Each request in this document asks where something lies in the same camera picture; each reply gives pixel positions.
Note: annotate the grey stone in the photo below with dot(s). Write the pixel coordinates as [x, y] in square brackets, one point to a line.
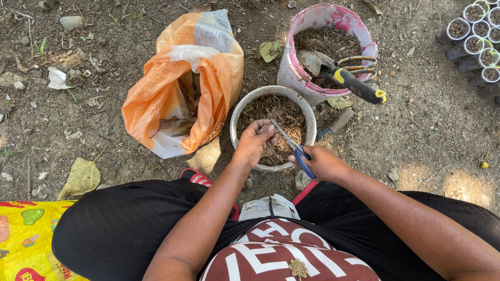
[71, 22]

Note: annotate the small yellow fruit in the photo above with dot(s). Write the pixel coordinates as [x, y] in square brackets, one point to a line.
[484, 165]

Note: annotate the person's left hand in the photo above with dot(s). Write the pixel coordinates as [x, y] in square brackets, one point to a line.
[252, 146]

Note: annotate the white plastic scrap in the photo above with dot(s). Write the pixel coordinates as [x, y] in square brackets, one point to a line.
[56, 78]

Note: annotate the red sandal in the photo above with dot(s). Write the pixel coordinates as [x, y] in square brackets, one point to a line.
[199, 177]
[304, 193]

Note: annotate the group of white seedling tubes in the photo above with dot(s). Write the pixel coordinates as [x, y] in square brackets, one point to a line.
[474, 47]

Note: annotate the grey round pot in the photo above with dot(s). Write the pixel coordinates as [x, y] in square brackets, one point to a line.
[312, 117]

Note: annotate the maroon white printed shirt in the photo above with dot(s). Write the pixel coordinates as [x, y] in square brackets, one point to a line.
[281, 253]

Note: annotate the pale green fallen leaf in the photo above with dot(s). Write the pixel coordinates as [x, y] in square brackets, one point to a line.
[339, 102]

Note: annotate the yellow printed plastic mat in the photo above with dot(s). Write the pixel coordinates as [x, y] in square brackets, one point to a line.
[27, 242]

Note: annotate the person's right hand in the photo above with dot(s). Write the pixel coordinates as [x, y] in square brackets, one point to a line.
[326, 166]

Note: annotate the pink stained white bucket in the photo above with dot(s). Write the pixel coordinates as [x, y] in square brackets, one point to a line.
[332, 17]

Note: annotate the gold turtle brooch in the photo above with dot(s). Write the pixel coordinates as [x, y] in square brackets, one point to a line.
[298, 269]

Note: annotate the black trousers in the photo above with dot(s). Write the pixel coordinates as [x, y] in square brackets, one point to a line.
[117, 230]

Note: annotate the chopped dried leaves heap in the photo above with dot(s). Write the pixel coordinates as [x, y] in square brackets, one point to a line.
[287, 113]

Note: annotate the small pale stone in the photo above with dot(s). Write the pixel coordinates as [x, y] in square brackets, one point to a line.
[301, 181]

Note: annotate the large yellow fallen leaf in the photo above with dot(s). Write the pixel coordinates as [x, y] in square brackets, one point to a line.
[80, 179]

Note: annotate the orange white woven sack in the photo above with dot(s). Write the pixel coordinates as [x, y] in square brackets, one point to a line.
[211, 78]

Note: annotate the white folded cloth bag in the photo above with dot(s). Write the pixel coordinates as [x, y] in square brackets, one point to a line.
[265, 209]

